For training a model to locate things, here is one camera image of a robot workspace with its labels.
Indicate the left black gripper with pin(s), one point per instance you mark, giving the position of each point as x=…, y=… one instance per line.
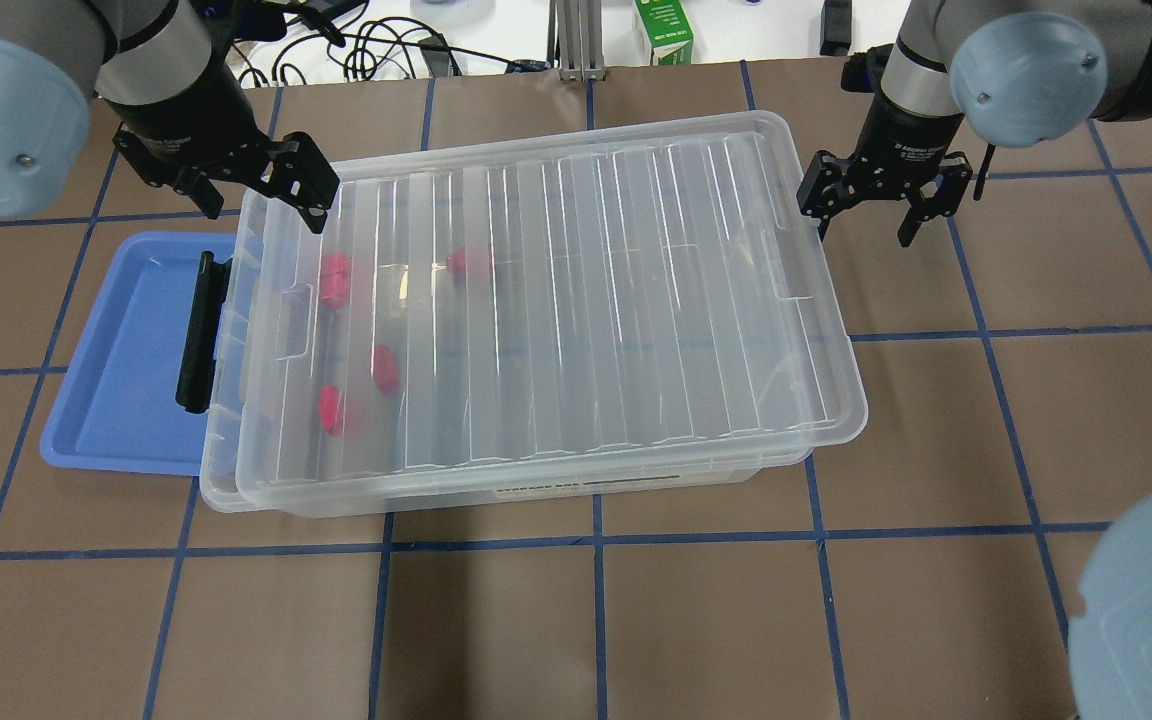
x=183, y=117

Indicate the aluminium frame post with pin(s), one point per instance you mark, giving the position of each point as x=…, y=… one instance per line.
x=575, y=40

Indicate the green white carton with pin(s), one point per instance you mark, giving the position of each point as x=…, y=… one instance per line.
x=665, y=33

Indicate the red block in box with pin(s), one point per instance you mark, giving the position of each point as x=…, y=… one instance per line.
x=470, y=265
x=334, y=292
x=336, y=269
x=329, y=408

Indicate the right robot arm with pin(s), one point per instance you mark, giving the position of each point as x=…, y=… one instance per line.
x=1019, y=73

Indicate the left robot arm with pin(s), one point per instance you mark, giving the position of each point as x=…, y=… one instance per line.
x=57, y=56

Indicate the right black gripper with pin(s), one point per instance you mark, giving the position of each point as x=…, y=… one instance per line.
x=901, y=137

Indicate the red block from tray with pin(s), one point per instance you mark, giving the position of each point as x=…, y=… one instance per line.
x=385, y=371

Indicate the clear plastic storage box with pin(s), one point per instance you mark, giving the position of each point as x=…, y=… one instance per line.
x=496, y=490

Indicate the clear plastic box lid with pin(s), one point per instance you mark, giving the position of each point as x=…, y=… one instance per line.
x=546, y=310

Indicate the upper red block in box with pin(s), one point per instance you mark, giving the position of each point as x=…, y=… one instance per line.
x=336, y=269

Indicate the blue plastic tray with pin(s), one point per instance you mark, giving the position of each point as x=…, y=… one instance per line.
x=116, y=409

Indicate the lower red block in box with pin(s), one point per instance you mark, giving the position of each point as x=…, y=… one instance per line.
x=329, y=408

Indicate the far red block in box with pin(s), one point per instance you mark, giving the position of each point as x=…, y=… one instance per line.
x=470, y=265

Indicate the black box latch handle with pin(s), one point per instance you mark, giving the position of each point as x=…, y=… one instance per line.
x=197, y=368

